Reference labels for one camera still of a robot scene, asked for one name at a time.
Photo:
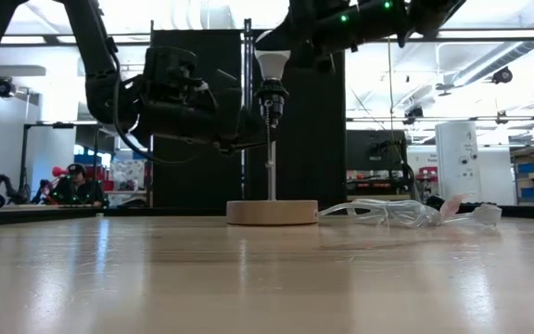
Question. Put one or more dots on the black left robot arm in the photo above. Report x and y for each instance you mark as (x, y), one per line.
(91, 46)

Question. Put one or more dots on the red and black background robot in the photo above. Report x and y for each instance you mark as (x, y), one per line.
(12, 190)

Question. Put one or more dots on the black fabric divider panel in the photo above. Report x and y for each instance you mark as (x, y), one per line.
(313, 139)
(193, 185)

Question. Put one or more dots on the table lamp with wooden base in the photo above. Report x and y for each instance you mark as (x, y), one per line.
(271, 213)

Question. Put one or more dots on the black aluminium table frame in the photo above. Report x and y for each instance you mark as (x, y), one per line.
(156, 212)

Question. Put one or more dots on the white appliance with knobs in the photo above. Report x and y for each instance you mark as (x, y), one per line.
(457, 148)

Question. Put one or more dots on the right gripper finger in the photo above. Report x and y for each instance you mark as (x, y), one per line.
(290, 38)
(318, 60)

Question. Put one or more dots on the white light bulb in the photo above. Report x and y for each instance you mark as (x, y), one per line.
(271, 65)

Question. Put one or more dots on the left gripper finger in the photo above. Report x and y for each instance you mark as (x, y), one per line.
(234, 125)

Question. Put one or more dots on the black computer monitor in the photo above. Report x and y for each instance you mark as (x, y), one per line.
(373, 150)

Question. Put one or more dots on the black ceiling-mounted camera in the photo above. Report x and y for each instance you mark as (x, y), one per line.
(413, 116)
(502, 75)
(3, 88)

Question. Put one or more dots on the black metal rack frame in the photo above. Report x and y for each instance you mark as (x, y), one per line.
(63, 125)

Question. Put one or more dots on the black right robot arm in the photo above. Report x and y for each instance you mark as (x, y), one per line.
(434, 14)

